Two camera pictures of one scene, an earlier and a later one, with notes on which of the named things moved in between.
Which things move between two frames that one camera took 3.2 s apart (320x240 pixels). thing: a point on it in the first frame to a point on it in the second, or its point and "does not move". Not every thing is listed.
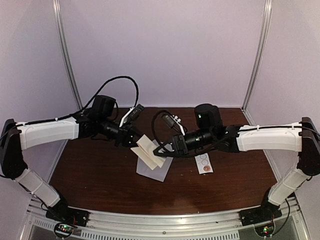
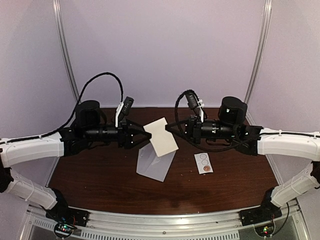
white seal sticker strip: x=203 y=163 does not move
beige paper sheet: x=145 y=151 to x=162 y=140
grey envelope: x=158 y=173 does not move
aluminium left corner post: x=57 y=8 does not move
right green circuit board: x=265 y=231 does not move
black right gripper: x=182 y=151 to x=195 y=137
